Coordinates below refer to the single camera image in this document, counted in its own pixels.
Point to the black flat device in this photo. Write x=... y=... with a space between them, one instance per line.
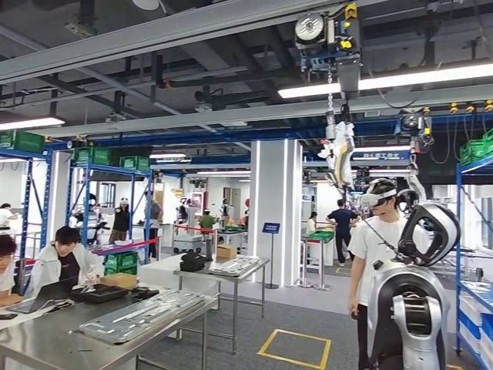
x=144 y=293

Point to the black smartphone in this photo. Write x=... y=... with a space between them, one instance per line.
x=7 y=316

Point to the red barrier tape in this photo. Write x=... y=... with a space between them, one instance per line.
x=127 y=246

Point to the steel leg bar table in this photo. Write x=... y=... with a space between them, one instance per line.
x=321 y=265

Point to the green plastic crate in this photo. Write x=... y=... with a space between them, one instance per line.
x=135 y=163
x=92 y=156
x=476 y=150
x=7 y=140
x=29 y=142

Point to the stainless steel table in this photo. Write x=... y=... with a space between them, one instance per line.
x=234 y=321

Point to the dark grey laptop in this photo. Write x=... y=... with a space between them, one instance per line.
x=50 y=291

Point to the white wrapped hoist hook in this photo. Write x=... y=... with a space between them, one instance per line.
x=341 y=153

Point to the black fabric bag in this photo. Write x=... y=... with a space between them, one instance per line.
x=192 y=261

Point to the blue sign on stand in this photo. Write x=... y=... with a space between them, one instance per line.
x=270 y=228

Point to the white black humanoid robot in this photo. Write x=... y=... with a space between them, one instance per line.
x=92 y=219
x=417 y=316

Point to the grey stamped metal panel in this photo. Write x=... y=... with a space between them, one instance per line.
x=234 y=265
x=135 y=319

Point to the blue banner sign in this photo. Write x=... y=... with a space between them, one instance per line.
x=381 y=155

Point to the black plastic tray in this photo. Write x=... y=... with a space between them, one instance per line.
x=104 y=294

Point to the white table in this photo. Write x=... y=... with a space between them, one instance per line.
x=161 y=276

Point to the green plastic tray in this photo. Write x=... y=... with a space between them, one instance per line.
x=321 y=236

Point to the long ceiling light bar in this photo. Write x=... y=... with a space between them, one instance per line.
x=31 y=123
x=424 y=78

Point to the blue steel shelving rack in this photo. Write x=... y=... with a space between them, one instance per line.
x=86 y=214
x=45 y=204
x=458 y=255

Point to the brown cardboard box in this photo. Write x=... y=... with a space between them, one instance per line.
x=119 y=281
x=226 y=252

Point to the stack of green crates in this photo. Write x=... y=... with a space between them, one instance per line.
x=121 y=263

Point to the stainless steel workbench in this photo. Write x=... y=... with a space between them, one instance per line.
x=46 y=342

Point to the white VR headset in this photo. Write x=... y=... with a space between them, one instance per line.
x=372 y=198

